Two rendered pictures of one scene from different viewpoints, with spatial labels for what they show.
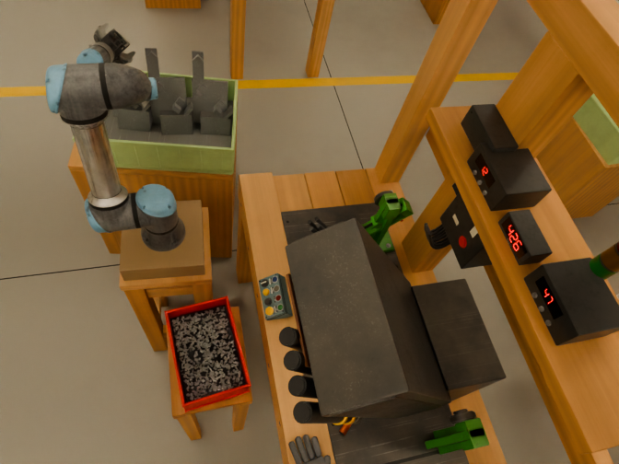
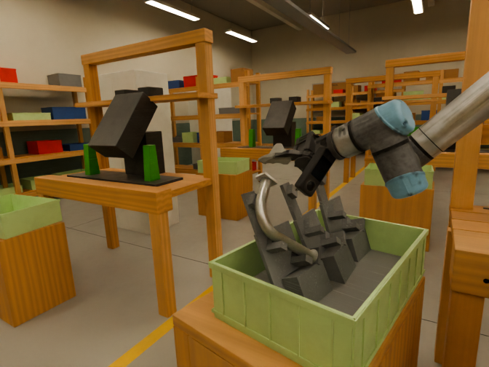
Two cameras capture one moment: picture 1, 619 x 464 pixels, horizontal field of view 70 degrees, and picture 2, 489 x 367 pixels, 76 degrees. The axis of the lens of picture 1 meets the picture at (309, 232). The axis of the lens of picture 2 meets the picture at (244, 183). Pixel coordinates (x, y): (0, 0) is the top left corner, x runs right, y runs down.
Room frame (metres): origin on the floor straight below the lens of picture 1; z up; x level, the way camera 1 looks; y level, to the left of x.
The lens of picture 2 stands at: (0.62, 1.42, 1.35)
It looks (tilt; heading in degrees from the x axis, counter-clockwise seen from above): 12 degrees down; 329
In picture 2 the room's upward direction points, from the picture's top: 2 degrees counter-clockwise
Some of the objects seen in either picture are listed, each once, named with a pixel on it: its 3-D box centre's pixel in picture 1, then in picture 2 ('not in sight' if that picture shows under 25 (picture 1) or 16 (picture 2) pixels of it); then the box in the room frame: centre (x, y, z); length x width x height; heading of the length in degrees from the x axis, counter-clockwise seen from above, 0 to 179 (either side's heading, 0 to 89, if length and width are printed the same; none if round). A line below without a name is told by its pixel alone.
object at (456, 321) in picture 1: (433, 346); not in sight; (0.54, -0.48, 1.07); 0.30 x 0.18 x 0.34; 27
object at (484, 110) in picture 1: (487, 134); not in sight; (0.94, -0.37, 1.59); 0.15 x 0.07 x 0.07; 27
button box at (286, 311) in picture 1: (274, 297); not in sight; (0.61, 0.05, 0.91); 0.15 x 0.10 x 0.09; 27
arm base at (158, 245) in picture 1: (162, 226); not in sight; (0.71, 0.50, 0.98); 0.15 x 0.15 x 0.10
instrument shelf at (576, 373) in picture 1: (534, 243); not in sight; (0.70, -0.54, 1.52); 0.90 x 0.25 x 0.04; 27
